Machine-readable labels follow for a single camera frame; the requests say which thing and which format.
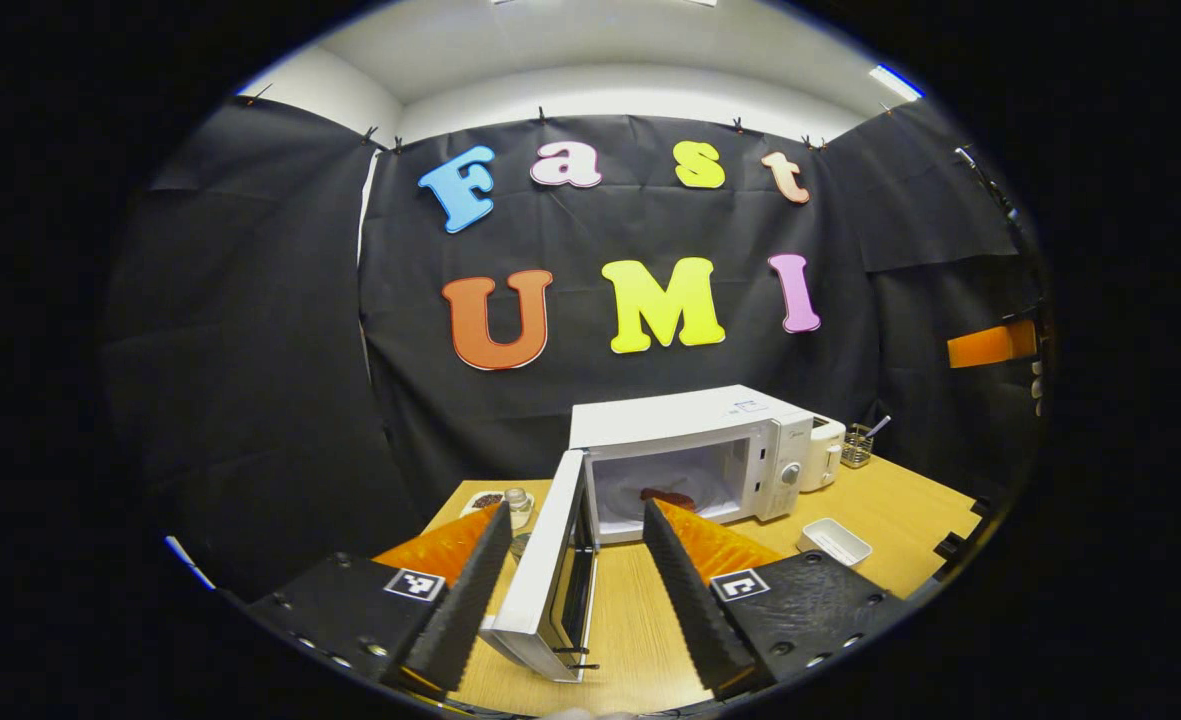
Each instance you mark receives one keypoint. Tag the white toaster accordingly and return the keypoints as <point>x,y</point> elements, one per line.
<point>825,450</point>

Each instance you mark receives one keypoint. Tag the reddish brown meat piece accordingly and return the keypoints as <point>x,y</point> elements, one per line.
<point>668,497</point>

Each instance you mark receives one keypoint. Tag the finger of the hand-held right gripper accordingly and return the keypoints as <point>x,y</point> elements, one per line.
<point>990,345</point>

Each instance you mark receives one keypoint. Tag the white rectangular tray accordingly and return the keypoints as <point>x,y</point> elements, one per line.
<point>835,542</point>

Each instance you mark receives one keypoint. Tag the metal utensil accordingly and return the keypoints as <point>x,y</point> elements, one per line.
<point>878,427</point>

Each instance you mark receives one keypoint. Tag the white microwave oven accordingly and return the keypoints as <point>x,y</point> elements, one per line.
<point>680,420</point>

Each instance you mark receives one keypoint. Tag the black backdrop cloth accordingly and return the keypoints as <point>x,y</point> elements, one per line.
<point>250,350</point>

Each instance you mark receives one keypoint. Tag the glass turntable plate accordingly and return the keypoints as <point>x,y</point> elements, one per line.
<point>690,480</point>

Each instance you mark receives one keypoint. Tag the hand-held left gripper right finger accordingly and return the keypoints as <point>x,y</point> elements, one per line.
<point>695,610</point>

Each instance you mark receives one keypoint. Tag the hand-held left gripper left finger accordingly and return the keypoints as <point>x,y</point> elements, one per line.
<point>465,600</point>

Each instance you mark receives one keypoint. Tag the small white dish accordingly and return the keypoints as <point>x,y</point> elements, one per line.
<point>485,500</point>

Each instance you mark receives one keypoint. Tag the small glass jar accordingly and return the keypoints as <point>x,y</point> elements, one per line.
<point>518,505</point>

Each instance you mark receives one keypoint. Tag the ceiling light panel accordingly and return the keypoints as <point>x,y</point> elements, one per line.
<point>897,82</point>

